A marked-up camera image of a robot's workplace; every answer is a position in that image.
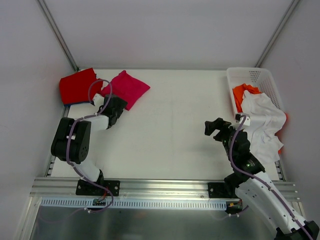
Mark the folded red t shirt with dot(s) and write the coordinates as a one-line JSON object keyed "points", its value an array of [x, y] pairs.
{"points": [[75, 87]]}

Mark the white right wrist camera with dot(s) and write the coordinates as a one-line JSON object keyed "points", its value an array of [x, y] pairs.
{"points": [[240, 117]]}

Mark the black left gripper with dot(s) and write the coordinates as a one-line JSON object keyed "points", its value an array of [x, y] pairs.
{"points": [[118, 105]]}

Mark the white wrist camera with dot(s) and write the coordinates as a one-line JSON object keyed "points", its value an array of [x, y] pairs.
{"points": [[97, 100], [240, 117]]}

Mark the orange t shirt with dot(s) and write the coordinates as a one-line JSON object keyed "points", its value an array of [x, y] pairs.
{"points": [[238, 93]]}

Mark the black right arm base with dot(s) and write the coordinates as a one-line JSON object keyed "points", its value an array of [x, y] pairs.
{"points": [[221, 190]]}

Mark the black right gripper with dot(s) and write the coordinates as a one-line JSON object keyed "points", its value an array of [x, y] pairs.
{"points": [[222, 132]]}

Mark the magenta t shirt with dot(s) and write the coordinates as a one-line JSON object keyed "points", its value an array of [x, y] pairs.
{"points": [[128, 88]]}

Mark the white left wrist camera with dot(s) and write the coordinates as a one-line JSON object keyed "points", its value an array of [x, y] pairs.
{"points": [[97, 100]]}

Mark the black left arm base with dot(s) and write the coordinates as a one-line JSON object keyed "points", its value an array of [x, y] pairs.
{"points": [[85, 188]]}

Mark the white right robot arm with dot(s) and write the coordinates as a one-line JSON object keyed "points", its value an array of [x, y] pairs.
{"points": [[250, 183]]}

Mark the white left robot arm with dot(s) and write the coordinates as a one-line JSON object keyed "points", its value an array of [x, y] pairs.
{"points": [[71, 143]]}

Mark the aluminium mounting rail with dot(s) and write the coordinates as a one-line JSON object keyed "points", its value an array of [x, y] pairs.
{"points": [[151, 189]]}

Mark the white slotted cable duct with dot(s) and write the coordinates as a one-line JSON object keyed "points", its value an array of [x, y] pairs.
{"points": [[215, 205]]}

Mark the white perforated plastic basket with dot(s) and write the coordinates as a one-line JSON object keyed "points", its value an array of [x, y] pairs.
{"points": [[256, 77]]}

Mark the white t shirt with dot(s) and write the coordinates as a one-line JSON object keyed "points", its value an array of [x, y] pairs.
{"points": [[265, 121]]}

